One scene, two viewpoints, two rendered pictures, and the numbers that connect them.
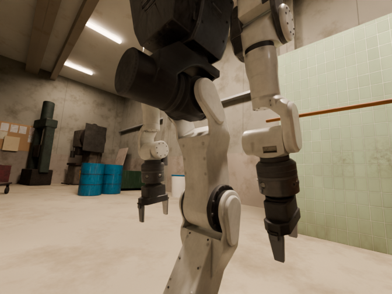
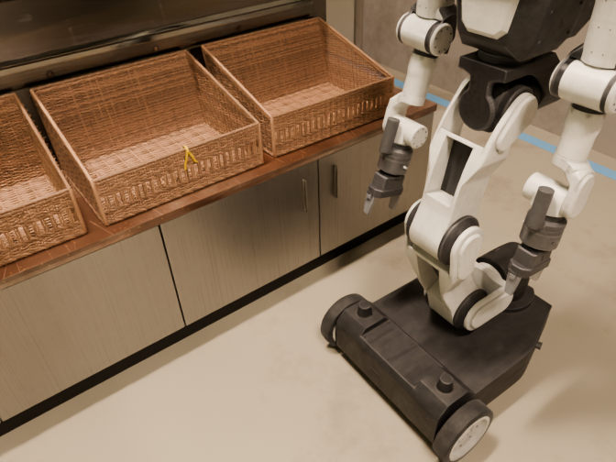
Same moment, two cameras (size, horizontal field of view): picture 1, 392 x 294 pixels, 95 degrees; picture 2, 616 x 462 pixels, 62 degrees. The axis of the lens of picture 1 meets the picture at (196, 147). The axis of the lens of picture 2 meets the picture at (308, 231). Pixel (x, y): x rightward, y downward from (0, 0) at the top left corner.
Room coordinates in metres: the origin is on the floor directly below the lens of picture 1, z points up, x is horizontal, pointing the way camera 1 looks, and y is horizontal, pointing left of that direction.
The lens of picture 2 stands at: (1.76, -0.17, 1.46)
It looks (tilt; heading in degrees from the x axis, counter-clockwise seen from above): 37 degrees down; 192
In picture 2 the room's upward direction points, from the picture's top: 2 degrees counter-clockwise
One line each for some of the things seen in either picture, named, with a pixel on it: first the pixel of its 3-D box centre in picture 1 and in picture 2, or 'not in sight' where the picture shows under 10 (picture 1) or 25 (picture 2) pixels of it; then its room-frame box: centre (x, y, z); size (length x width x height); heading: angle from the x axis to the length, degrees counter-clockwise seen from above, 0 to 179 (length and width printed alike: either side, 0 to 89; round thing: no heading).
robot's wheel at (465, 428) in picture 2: not in sight; (463, 432); (0.88, 0.06, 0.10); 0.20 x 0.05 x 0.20; 136
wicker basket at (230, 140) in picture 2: not in sight; (150, 127); (0.34, -0.99, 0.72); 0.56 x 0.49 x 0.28; 138
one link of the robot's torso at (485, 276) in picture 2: not in sight; (467, 292); (0.50, 0.07, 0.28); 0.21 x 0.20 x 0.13; 136
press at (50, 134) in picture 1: (42, 142); not in sight; (7.11, 6.14, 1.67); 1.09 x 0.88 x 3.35; 46
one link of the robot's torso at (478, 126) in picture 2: (172, 82); (515, 82); (0.49, 0.08, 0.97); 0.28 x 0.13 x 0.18; 136
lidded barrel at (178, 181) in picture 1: (179, 185); not in sight; (5.60, 0.45, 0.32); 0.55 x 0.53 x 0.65; 46
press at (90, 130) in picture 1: (84, 152); not in sight; (8.11, 5.02, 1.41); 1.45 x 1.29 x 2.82; 136
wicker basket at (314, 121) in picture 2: not in sight; (298, 80); (-0.11, -0.59, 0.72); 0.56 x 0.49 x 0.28; 137
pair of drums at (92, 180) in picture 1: (102, 178); not in sight; (5.36, 2.70, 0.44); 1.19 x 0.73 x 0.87; 135
